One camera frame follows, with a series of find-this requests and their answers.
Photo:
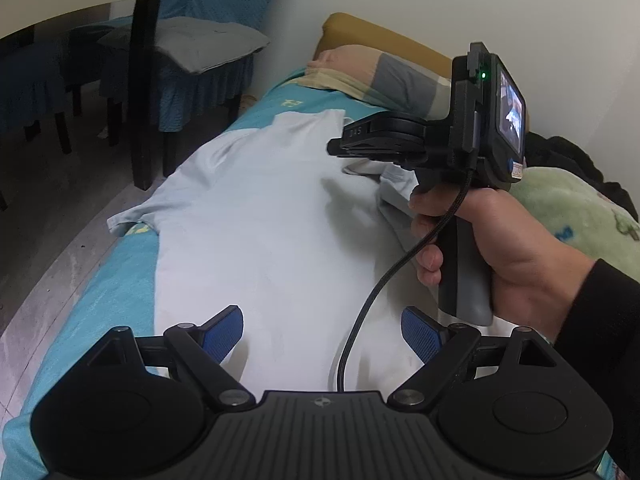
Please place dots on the white table with dark legs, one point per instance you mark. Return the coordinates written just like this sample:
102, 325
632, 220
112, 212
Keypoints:
147, 75

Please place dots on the brown padded headboard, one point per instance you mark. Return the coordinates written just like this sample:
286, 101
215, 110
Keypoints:
380, 35

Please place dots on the person's right hand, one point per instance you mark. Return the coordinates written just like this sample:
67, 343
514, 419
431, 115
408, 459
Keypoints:
520, 255

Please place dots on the blue covered chair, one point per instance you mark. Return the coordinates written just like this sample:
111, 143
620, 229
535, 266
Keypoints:
30, 85
92, 60
205, 90

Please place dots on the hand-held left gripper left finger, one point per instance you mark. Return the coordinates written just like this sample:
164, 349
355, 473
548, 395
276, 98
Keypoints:
225, 331

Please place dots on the light grey printed T-shirt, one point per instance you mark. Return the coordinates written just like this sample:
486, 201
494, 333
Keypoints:
260, 240

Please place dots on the grey seat cushion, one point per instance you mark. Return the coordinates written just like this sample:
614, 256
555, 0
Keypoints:
200, 40

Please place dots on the person's right forearm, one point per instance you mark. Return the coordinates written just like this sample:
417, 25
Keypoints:
605, 350

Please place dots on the green fleece blanket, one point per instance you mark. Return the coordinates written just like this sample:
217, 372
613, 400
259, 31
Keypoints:
575, 215

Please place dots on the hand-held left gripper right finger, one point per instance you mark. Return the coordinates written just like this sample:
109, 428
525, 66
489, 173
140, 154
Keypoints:
420, 334

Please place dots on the dark cloth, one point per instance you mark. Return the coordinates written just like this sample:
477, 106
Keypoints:
565, 152

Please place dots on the checked pillow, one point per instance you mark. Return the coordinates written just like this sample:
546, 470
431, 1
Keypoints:
380, 77

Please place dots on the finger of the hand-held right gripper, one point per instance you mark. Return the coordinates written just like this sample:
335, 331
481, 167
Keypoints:
370, 152

